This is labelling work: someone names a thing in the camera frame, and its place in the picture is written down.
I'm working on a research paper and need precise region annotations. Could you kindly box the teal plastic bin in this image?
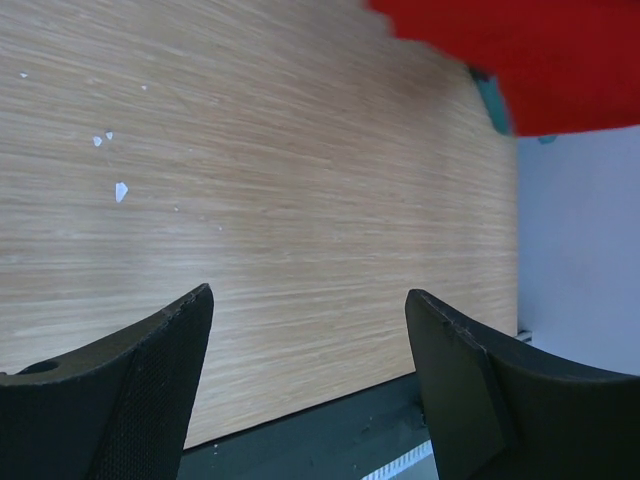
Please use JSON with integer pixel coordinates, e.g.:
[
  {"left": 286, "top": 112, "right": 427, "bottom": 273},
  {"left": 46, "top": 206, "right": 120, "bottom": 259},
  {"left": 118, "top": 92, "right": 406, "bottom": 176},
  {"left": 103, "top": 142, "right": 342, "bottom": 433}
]
[{"left": 467, "top": 67, "right": 558, "bottom": 146}]

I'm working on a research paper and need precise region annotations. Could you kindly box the white slotted cable duct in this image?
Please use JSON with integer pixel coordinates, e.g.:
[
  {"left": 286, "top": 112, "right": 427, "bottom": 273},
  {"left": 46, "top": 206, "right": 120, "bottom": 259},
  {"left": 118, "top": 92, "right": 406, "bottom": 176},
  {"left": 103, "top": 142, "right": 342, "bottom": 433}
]
[{"left": 362, "top": 440, "right": 433, "bottom": 480}]

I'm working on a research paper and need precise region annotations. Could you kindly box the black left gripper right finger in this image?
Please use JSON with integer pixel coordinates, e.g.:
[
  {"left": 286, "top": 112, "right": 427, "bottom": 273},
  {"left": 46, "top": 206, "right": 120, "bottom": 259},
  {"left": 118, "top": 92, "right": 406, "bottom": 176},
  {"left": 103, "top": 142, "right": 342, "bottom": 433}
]
[{"left": 405, "top": 289, "right": 639, "bottom": 479}]

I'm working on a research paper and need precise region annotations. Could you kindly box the red t shirt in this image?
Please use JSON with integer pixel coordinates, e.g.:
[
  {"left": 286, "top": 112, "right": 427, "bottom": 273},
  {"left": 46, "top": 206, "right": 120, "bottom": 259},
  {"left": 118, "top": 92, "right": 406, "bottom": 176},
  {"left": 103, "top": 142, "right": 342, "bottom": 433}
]
[{"left": 366, "top": 1, "right": 639, "bottom": 136}]

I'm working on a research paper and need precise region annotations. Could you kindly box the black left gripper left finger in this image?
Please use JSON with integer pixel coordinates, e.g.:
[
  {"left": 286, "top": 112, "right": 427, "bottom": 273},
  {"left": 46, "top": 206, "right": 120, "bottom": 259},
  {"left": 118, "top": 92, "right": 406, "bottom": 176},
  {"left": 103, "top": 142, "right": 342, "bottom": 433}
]
[{"left": 1, "top": 284, "right": 214, "bottom": 479}]

